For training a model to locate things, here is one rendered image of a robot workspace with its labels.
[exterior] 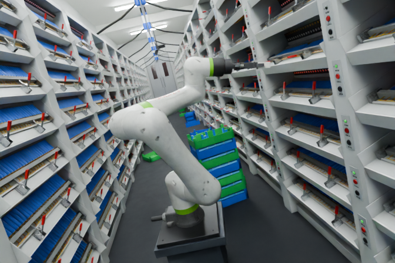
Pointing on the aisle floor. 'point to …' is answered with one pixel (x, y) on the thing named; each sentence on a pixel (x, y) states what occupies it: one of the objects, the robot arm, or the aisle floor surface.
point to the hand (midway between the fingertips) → (263, 64)
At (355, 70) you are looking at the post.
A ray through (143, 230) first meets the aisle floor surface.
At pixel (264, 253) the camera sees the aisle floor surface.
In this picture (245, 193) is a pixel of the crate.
